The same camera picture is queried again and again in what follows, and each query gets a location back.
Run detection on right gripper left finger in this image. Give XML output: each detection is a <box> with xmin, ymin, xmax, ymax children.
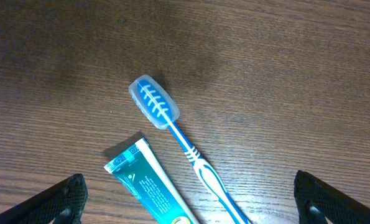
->
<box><xmin>0</xmin><ymin>174</ymin><xmax>88</xmax><ymax>224</ymax></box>

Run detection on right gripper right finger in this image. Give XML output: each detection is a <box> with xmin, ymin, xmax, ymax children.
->
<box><xmin>294</xmin><ymin>170</ymin><xmax>370</xmax><ymax>224</ymax></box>

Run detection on green toothpaste tube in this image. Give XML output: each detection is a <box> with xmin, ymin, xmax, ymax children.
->
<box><xmin>104</xmin><ymin>138</ymin><xmax>199</xmax><ymax>224</ymax></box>

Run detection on blue white toothbrush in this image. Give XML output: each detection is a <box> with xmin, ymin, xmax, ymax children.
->
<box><xmin>129</xmin><ymin>75</ymin><xmax>251</xmax><ymax>223</ymax></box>

